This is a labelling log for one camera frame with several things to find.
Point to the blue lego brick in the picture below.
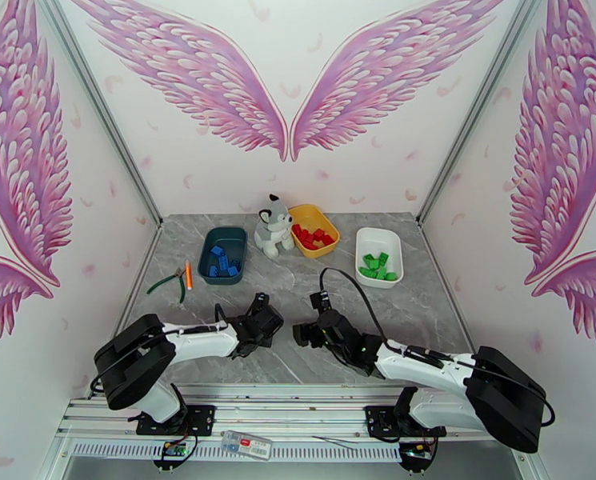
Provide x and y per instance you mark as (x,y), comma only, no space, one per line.
(233,271)
(223,264)
(217,251)
(213,271)

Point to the green two-by-four lego brick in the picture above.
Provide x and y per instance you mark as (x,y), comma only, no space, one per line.
(384,257)

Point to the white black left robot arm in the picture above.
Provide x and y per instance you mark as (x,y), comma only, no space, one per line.
(202,341)

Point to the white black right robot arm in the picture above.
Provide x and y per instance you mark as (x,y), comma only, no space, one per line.
(427,368)

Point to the orange marker pen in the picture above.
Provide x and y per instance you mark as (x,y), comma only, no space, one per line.
(188,276)

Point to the grey white husky plush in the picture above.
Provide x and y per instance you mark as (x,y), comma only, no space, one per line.
(272,228)

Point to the teal plastic bin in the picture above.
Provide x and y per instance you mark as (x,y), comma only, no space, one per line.
(227,233)

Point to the metal tweezers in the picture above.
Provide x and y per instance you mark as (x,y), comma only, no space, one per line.
(335,442)

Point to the white plastic bin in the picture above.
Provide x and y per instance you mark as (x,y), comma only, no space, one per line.
(377,243)

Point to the yellow plastic bin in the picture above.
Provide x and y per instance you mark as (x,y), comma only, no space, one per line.
(312,213)

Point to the small label card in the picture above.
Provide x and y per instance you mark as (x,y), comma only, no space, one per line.
(246,445)

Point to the small circuit board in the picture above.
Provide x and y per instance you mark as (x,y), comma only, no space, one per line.
(172,451)
(417,453)

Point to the perforated metal strip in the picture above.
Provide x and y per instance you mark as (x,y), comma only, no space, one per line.
(127,449)

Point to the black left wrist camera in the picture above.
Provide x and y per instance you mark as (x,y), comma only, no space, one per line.
(259,303)

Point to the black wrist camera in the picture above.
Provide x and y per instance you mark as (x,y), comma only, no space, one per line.
(321,303)
(259,303)

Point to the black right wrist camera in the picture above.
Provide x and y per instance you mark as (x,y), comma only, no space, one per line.
(321,303)

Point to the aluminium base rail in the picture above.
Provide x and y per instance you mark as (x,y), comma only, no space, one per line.
(287,408)

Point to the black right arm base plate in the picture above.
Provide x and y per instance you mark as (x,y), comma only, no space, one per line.
(377,421)

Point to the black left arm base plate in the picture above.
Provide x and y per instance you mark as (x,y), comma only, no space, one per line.
(200,418)

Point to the aluminium frame post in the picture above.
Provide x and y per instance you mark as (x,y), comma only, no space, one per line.
(477,113)
(102,113)

